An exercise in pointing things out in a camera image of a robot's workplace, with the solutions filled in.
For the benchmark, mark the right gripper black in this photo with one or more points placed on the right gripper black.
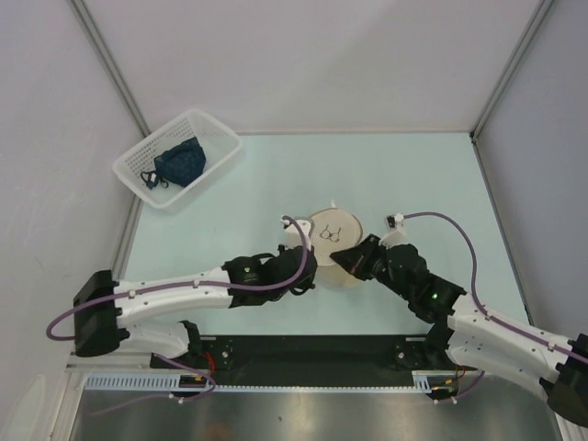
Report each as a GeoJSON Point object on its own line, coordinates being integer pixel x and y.
{"type": "Point", "coordinates": [356, 259]}

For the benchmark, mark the beige mesh laundry bag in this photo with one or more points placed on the beige mesh laundry bag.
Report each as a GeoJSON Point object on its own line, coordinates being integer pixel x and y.
{"type": "Point", "coordinates": [334, 230]}

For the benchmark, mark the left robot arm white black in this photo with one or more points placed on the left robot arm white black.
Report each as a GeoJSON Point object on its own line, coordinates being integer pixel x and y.
{"type": "Point", "coordinates": [110, 314]}

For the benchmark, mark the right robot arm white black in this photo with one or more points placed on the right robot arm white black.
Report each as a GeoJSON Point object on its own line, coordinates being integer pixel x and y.
{"type": "Point", "coordinates": [469, 334]}

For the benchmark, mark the dark blue bra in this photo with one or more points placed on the dark blue bra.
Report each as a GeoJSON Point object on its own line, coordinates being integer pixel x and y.
{"type": "Point", "coordinates": [180, 165]}

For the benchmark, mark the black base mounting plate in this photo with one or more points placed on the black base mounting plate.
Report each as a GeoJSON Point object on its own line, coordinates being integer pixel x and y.
{"type": "Point", "coordinates": [316, 361]}

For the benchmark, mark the white plastic perforated basket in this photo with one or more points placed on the white plastic perforated basket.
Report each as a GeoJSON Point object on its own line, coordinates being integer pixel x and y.
{"type": "Point", "coordinates": [221, 145]}

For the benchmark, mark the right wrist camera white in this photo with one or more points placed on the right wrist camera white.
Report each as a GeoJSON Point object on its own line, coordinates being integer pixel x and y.
{"type": "Point", "coordinates": [396, 234]}

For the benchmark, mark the white slotted cable duct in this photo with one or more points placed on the white slotted cable duct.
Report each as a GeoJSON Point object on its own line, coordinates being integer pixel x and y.
{"type": "Point", "coordinates": [177, 383]}

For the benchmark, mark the aluminium extrusion rail left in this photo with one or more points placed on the aluminium extrusion rail left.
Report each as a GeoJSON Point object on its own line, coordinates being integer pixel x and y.
{"type": "Point", "coordinates": [118, 361]}

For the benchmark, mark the right aluminium frame post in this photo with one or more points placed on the right aluminium frame post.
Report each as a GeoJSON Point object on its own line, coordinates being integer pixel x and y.
{"type": "Point", "coordinates": [514, 62]}

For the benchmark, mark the aluminium frame post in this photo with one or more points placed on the aluminium frame post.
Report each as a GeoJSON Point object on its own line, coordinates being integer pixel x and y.
{"type": "Point", "coordinates": [99, 45]}
{"type": "Point", "coordinates": [514, 62]}

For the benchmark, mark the left aluminium frame post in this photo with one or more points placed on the left aluminium frame post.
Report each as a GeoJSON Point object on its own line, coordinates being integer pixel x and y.
{"type": "Point", "coordinates": [99, 45]}

